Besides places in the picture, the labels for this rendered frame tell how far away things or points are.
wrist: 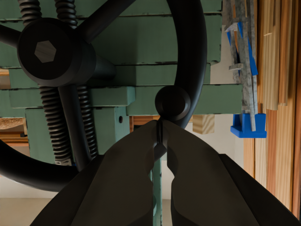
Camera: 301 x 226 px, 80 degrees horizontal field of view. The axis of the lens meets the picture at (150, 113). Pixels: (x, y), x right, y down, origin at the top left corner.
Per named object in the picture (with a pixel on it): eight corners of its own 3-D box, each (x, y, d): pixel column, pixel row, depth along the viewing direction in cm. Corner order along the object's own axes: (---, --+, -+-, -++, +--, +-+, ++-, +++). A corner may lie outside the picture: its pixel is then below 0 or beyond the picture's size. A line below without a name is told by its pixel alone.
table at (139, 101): (277, 82, 25) (274, 124, 26) (212, 84, 56) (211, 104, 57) (-128, 91, 28) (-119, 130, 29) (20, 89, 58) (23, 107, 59)
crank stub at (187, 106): (148, 115, 12) (162, 78, 11) (151, 106, 17) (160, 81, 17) (184, 129, 12) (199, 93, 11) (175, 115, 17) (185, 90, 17)
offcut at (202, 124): (202, 113, 38) (202, 135, 38) (215, 112, 39) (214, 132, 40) (192, 111, 41) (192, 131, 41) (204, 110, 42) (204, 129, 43)
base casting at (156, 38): (225, 11, 33) (223, 63, 34) (182, 58, 90) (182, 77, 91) (-11, 20, 35) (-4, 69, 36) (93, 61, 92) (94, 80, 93)
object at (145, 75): (211, 63, 35) (210, 84, 35) (190, 71, 55) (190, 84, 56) (7, 68, 36) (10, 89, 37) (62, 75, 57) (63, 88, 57)
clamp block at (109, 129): (117, 106, 27) (120, 164, 28) (130, 99, 40) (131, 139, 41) (20, 108, 27) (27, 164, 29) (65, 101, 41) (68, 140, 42)
